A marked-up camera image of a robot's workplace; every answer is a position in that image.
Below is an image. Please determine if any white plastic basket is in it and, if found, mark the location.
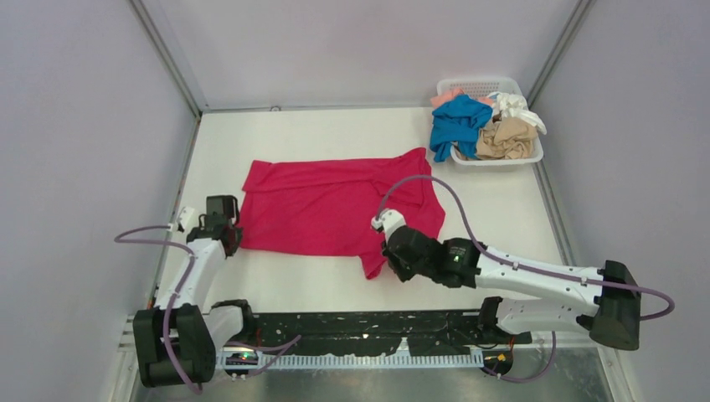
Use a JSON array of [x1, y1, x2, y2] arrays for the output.
[[436, 77, 544, 168]]

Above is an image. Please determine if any salmon pink t shirt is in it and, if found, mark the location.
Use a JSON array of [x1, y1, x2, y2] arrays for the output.
[[430, 88, 494, 109]]

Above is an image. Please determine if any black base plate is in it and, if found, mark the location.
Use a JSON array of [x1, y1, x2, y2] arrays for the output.
[[233, 310, 532, 357]]

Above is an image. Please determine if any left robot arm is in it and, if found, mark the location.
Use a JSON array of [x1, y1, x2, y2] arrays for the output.
[[132, 195, 257, 394]]

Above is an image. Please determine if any slotted cable duct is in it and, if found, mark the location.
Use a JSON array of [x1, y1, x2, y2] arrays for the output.
[[216, 350, 484, 370]]

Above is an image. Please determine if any beige t shirt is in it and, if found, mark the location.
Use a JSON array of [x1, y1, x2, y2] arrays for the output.
[[476, 117, 538, 160]]

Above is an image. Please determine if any blue t shirt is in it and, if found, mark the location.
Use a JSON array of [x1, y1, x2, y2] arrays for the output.
[[430, 94, 493, 162]]

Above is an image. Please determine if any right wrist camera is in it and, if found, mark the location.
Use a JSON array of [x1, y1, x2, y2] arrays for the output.
[[371, 209, 406, 242]]

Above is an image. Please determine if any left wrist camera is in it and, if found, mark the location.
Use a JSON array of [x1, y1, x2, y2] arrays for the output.
[[174, 207, 199, 233]]

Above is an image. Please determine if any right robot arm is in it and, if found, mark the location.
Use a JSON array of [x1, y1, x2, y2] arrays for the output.
[[383, 226, 641, 351]]

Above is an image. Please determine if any magenta t shirt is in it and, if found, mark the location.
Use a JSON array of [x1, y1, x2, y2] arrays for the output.
[[239, 147, 445, 280]]

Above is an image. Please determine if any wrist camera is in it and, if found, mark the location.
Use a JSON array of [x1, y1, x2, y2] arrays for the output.
[[174, 207, 199, 233], [371, 209, 406, 242]]

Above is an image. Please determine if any aluminium frame rail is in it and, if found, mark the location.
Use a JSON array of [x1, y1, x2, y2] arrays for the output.
[[118, 310, 621, 352]]

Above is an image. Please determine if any white t shirt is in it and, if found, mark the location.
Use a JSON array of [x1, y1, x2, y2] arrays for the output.
[[487, 91, 548, 135]]

